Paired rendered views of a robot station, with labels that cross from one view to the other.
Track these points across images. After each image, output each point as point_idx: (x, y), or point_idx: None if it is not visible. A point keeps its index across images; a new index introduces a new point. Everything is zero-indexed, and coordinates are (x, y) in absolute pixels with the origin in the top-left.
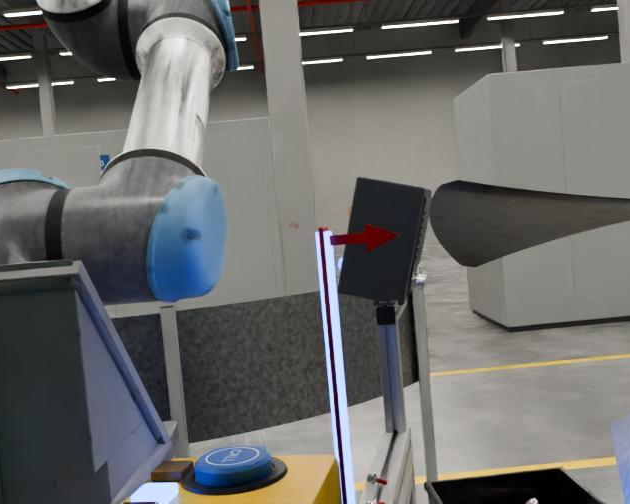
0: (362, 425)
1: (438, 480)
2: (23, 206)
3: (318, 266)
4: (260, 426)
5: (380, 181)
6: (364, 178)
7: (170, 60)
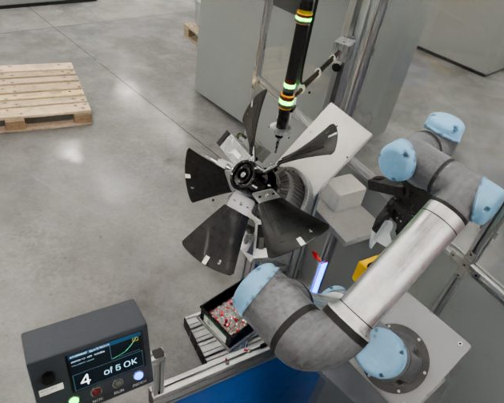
0: None
1: (228, 334)
2: (386, 326)
3: (325, 269)
4: None
5: (142, 314)
6: (145, 321)
7: (314, 293)
